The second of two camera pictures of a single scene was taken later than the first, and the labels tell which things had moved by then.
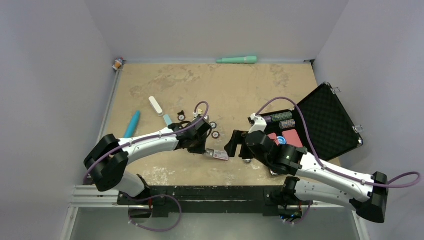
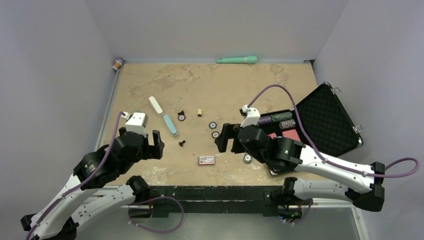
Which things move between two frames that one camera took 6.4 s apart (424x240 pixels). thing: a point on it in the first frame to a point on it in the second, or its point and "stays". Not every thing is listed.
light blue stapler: (167, 119) stays
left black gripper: (201, 149) to (154, 151)
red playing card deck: (291, 137) stays
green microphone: (247, 59) stays
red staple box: (216, 154) to (206, 160)
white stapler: (155, 106) stays
